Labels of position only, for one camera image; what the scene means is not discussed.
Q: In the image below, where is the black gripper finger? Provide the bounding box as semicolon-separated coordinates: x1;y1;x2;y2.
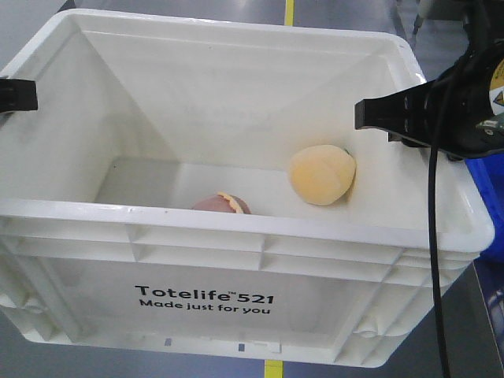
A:
0;78;39;113

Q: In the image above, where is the pink plush toy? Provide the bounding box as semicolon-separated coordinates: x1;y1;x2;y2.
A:
192;191;251;214

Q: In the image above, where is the yellow plush peach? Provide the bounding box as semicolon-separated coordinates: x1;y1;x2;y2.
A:
287;145;357;206

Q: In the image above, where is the blue plastic bin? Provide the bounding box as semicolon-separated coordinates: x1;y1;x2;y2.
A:
465;154;503;263

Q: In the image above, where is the black cable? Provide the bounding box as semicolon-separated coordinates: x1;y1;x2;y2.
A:
428;0;493;378

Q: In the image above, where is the white plastic tote crate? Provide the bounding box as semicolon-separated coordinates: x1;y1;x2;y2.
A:
0;8;496;369

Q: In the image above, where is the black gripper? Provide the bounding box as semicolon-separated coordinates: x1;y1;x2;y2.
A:
354;1;503;159

